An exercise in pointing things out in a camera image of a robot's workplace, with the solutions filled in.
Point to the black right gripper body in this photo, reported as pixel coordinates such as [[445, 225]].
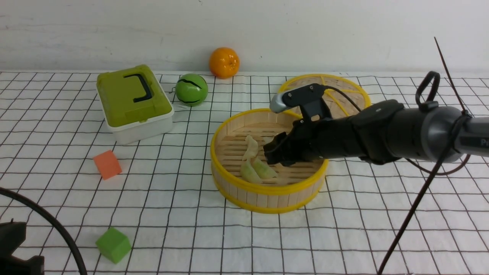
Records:
[[309, 141]]

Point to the green dumpling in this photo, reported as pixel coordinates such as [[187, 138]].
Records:
[[248, 173], [263, 170]]

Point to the white dumpling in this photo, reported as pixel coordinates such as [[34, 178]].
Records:
[[252, 148]]

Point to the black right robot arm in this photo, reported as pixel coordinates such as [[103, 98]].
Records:
[[383, 133]]

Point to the bamboo steamer tray yellow rim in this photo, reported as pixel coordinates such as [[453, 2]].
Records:
[[292, 188]]

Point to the green foam cube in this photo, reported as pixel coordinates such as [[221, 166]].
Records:
[[114, 245]]

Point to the orange foam cube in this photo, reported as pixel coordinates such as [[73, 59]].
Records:
[[107, 164]]

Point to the orange toy fruit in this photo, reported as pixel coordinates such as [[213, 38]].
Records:
[[224, 62]]

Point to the white grid tablecloth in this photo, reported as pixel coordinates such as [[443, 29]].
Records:
[[166, 203]]

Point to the green toy watermelon ball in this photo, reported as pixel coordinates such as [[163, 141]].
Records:
[[191, 89]]

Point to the green lid storage box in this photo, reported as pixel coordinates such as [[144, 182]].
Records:
[[134, 104]]

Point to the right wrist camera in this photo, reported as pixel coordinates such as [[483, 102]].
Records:
[[309, 99]]

